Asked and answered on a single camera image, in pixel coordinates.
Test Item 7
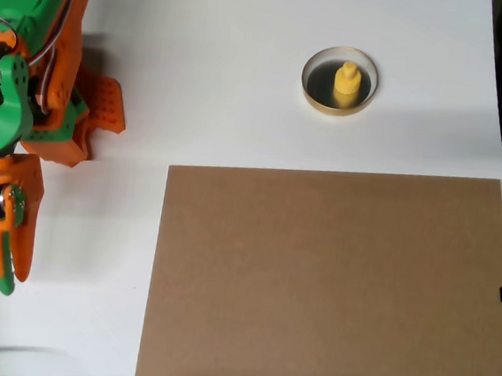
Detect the small yellow plastic knob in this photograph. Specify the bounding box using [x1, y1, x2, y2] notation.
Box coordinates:
[330, 59, 364, 111]

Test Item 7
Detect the orange robot base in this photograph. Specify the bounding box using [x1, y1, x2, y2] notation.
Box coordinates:
[17, 59, 133, 173]

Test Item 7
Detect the round gold-rimmed dish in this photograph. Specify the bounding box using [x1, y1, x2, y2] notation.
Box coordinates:
[297, 42, 382, 123]

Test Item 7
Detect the brown fibreboard sheet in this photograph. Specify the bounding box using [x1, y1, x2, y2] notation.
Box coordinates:
[134, 145, 502, 376]

